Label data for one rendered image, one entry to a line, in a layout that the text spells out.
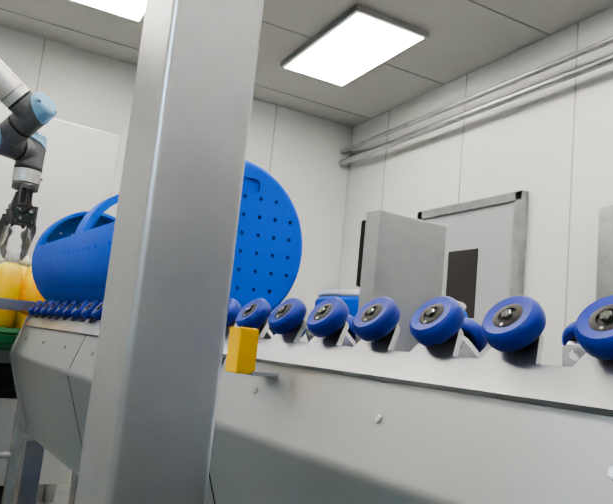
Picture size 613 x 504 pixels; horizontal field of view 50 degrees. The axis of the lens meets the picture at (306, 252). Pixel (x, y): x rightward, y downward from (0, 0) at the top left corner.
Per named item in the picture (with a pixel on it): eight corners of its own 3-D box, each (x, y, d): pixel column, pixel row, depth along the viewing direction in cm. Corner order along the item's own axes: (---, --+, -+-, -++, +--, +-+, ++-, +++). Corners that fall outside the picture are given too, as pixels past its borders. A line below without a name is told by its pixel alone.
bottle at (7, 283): (-1, 325, 178) (11, 258, 180) (-20, 323, 180) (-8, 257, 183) (19, 327, 184) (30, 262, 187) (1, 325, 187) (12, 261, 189)
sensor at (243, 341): (236, 374, 65) (242, 324, 65) (223, 371, 67) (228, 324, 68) (301, 378, 69) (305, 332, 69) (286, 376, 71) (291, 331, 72)
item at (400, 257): (367, 356, 67) (380, 209, 69) (344, 354, 70) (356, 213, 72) (437, 363, 72) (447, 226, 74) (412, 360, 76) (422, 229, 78)
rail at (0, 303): (-9, 307, 177) (-7, 296, 178) (-9, 307, 178) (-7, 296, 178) (134, 322, 199) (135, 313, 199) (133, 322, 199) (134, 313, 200)
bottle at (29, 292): (13, 326, 182) (24, 260, 185) (17, 326, 189) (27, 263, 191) (40, 329, 184) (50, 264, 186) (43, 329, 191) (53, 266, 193)
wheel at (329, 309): (347, 293, 64) (359, 307, 64) (321, 293, 67) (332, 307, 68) (321, 326, 62) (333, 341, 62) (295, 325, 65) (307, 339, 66)
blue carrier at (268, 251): (140, 320, 98) (159, 137, 102) (24, 312, 171) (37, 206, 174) (298, 332, 114) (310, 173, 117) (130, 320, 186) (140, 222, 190)
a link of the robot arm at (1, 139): (-1, 107, 173) (32, 122, 183) (-29, 131, 176) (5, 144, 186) (6, 130, 170) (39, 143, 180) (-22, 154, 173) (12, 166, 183)
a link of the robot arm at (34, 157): (11, 129, 186) (35, 139, 194) (5, 166, 184) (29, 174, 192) (31, 127, 183) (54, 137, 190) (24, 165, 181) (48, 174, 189)
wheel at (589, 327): (655, 287, 39) (668, 311, 40) (586, 288, 43) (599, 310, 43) (627, 343, 37) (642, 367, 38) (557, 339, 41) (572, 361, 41)
